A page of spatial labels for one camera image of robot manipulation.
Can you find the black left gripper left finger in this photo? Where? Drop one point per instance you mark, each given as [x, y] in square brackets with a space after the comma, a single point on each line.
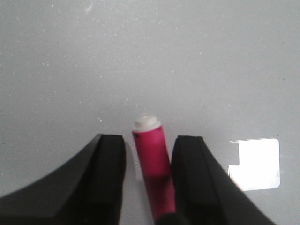
[86, 190]

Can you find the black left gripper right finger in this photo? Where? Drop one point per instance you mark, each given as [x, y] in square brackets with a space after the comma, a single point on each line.
[204, 193]

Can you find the pink highlighter pen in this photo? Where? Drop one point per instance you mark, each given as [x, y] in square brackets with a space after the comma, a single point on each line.
[150, 143]

